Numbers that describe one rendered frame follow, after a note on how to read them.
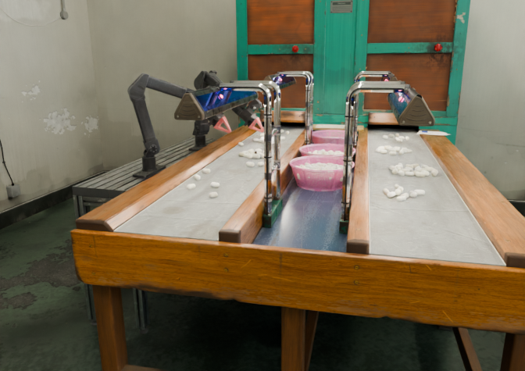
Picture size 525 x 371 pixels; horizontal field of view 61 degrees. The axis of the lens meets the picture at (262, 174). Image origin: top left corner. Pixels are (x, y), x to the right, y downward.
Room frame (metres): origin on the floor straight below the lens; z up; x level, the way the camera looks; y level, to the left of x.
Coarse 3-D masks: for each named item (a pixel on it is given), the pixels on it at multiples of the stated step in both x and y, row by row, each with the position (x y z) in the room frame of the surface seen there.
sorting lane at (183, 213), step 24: (288, 144) 2.32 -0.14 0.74; (216, 168) 1.82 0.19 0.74; (240, 168) 1.82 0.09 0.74; (192, 192) 1.47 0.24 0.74; (216, 192) 1.47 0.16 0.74; (240, 192) 1.47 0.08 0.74; (144, 216) 1.24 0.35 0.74; (168, 216) 1.23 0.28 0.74; (192, 216) 1.23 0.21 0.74; (216, 216) 1.23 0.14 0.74; (216, 240) 1.06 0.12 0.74
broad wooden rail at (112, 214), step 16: (240, 128) 2.73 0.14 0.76; (224, 144) 2.21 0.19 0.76; (192, 160) 1.86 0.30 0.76; (208, 160) 1.91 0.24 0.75; (160, 176) 1.61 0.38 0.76; (176, 176) 1.61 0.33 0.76; (128, 192) 1.40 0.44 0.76; (144, 192) 1.40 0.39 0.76; (160, 192) 1.44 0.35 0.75; (96, 208) 1.24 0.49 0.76; (112, 208) 1.24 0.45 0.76; (128, 208) 1.25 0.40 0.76; (144, 208) 1.30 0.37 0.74; (80, 224) 1.15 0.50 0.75; (96, 224) 1.14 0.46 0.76; (112, 224) 1.15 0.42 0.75
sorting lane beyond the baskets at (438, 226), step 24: (384, 144) 2.30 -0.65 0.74; (408, 144) 2.30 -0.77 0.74; (384, 168) 1.80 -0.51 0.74; (408, 192) 1.46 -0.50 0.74; (432, 192) 1.45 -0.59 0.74; (456, 192) 1.45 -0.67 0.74; (384, 216) 1.22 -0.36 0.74; (408, 216) 1.22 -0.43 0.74; (432, 216) 1.22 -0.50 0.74; (456, 216) 1.22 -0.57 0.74; (384, 240) 1.05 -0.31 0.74; (408, 240) 1.05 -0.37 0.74; (432, 240) 1.05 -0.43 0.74; (456, 240) 1.05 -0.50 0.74; (480, 240) 1.05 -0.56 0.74; (480, 264) 0.92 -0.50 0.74; (504, 264) 0.91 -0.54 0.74
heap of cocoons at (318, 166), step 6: (306, 162) 1.88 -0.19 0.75; (318, 162) 1.89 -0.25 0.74; (306, 168) 1.80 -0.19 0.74; (312, 168) 1.81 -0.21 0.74; (318, 168) 1.80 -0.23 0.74; (324, 168) 1.80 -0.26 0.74; (330, 168) 1.79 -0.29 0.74; (336, 168) 1.81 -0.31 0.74; (342, 168) 1.80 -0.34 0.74; (330, 180) 1.68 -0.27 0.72
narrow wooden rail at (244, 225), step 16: (304, 144) 2.28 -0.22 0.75; (288, 160) 1.85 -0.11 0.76; (272, 176) 1.59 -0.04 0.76; (288, 176) 1.80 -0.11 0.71; (256, 192) 1.39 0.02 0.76; (272, 192) 1.46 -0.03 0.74; (240, 208) 1.24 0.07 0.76; (256, 208) 1.24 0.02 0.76; (224, 224) 1.11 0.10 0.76; (240, 224) 1.10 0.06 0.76; (256, 224) 1.24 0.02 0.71; (224, 240) 1.05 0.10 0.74; (240, 240) 1.06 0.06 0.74
